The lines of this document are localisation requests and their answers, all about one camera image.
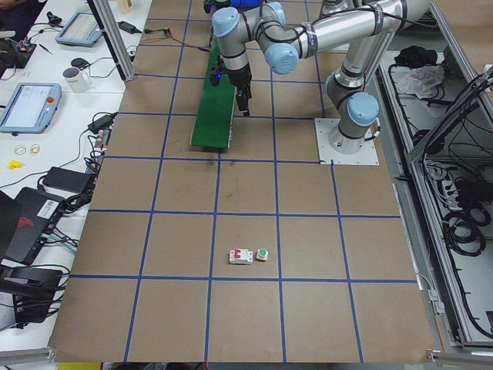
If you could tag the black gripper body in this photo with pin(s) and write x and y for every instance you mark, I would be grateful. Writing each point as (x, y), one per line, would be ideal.
(240, 77)

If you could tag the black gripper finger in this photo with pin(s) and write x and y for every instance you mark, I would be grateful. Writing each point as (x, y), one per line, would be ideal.
(243, 95)

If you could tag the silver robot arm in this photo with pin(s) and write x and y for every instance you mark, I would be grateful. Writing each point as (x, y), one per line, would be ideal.
(332, 6)
(366, 29)

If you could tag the green conveyor belt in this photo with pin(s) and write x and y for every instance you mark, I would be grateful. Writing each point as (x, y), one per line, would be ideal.
(213, 126)

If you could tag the blue plastic bin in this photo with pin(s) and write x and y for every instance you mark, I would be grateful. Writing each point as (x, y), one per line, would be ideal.
(246, 3)

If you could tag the black power adapter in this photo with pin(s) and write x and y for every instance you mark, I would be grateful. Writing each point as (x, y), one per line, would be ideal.
(103, 122)

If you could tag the green push button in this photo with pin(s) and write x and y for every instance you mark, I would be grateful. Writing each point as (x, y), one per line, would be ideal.
(262, 255)

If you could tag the white red circuit breaker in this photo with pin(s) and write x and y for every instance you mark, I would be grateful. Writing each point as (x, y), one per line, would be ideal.
(241, 256)

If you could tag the black computer mouse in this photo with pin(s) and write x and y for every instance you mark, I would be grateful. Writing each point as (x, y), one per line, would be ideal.
(80, 63)

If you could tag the white mug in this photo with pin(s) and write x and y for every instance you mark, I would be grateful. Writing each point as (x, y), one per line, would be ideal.
(77, 80)

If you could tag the teach pendant with screen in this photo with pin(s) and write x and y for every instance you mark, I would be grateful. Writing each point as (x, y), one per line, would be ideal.
(31, 108)

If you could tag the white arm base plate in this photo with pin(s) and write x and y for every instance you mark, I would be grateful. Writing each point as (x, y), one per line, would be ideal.
(336, 149)

